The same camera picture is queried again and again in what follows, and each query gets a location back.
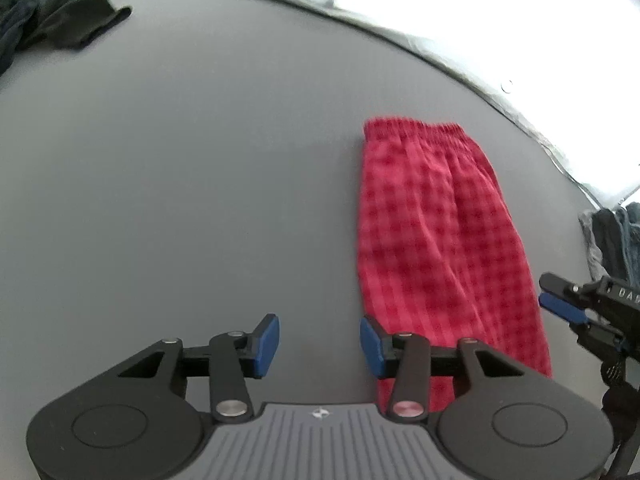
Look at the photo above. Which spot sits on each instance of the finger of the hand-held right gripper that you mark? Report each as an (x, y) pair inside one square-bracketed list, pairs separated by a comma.
[(562, 309), (557, 284)]

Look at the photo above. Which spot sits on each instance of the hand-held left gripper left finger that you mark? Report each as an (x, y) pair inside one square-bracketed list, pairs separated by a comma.
[(264, 345)]

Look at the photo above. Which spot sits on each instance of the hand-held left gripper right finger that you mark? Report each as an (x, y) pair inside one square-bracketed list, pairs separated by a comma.
[(372, 347)]

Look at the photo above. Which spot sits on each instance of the red checked pants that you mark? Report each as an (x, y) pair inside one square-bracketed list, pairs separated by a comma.
[(430, 240)]

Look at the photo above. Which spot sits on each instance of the grey folded cloth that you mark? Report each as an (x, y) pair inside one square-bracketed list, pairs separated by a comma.
[(592, 247)]

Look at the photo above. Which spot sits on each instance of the blue jeans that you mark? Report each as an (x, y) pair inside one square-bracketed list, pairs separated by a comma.
[(622, 240)]

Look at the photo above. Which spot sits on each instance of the white printed sheet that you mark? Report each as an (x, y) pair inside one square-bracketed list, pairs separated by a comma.
[(425, 42)]

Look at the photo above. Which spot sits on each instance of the black shirt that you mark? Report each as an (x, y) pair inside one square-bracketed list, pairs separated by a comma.
[(82, 17)]

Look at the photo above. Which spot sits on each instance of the large black garment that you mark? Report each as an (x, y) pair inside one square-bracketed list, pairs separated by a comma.
[(20, 20)]

